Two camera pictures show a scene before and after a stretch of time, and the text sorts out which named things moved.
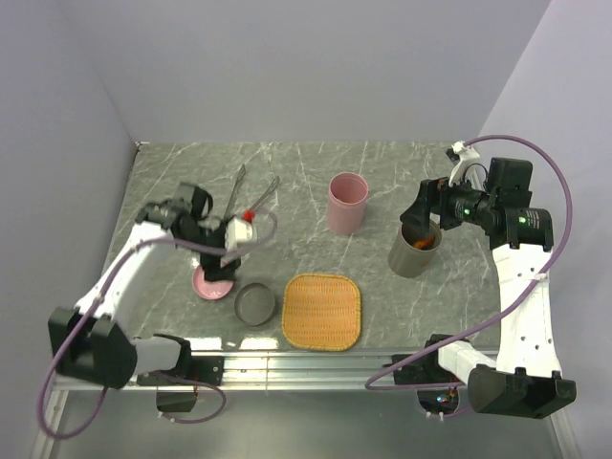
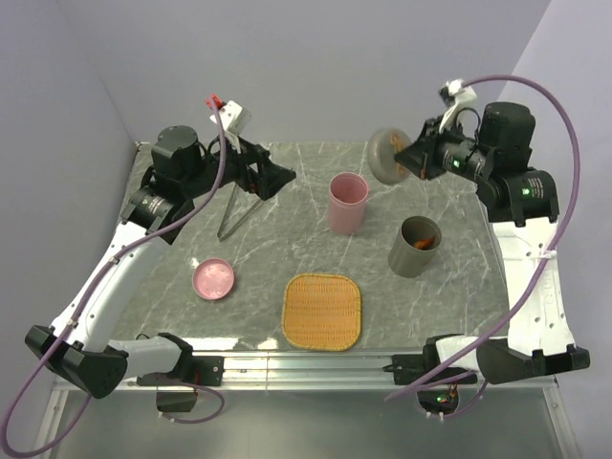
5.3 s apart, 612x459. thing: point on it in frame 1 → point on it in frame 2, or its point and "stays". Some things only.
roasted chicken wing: x=424 y=244 stays
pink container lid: x=207 y=289 stays
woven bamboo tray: x=321 y=313 stays
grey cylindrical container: x=410 y=262 stays
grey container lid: x=254 y=304 → x=383 y=144
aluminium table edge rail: x=282 y=371 stays
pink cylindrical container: x=347 y=193 stays
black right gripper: x=435 y=193 → x=420 y=156
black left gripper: x=214 y=271 → x=269 y=180
